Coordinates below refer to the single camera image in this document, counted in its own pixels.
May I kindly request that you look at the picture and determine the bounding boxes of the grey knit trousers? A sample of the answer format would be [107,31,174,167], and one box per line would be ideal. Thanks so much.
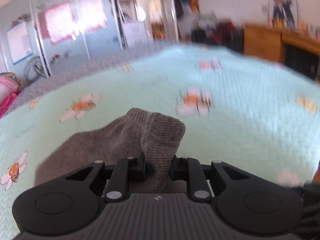
[34,108,185,193]

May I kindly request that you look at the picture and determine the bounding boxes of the dark red clothes pile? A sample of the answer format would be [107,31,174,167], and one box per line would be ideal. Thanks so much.
[211,20,239,48]

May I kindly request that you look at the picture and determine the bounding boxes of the mint green quilted bedspread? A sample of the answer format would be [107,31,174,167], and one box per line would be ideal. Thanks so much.
[1,44,319,239]

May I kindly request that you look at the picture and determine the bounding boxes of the white drawer cabinet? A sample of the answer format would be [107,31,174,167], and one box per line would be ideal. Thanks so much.
[123,22,148,49]

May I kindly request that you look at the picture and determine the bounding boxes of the magenta embroidered pillow cover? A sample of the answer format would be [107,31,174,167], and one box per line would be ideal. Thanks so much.
[0,92,19,118]

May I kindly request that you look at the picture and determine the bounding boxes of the floral rolled duvet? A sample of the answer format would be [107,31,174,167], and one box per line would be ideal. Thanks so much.
[0,83,19,103]

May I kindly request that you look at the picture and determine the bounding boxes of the red patterned cloth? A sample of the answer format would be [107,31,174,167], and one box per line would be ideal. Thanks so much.
[1,72,21,89]

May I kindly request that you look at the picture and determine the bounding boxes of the sliding door wardrobe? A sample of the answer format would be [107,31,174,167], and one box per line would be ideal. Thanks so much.
[1,0,121,82]

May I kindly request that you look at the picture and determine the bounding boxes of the wooden desk with drawers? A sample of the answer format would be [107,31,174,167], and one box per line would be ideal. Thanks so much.
[244,23,319,80]

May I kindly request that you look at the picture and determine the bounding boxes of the framed pilot boy photo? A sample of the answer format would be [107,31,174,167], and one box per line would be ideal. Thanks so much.
[269,0,298,29]

